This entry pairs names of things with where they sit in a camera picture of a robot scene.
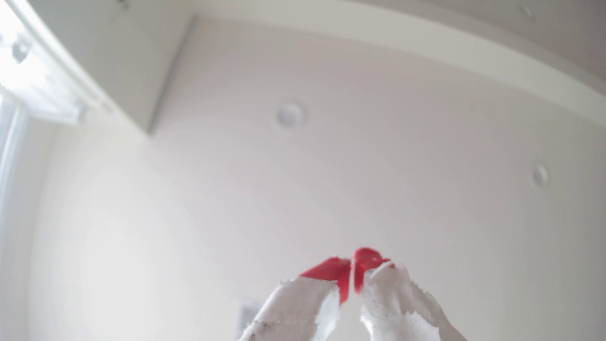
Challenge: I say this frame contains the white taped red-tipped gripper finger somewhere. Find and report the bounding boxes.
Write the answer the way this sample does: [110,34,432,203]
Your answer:
[238,257,352,341]
[354,247,468,341]

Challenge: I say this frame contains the round recessed ceiling light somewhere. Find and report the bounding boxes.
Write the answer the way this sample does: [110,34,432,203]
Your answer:
[276,101,306,129]
[531,164,549,188]

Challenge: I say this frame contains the white wall air vent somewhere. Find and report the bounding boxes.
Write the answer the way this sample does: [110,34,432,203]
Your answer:
[237,299,262,338]

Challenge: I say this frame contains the white curtain rail box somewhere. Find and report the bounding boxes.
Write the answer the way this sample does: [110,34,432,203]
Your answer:
[0,0,115,127]

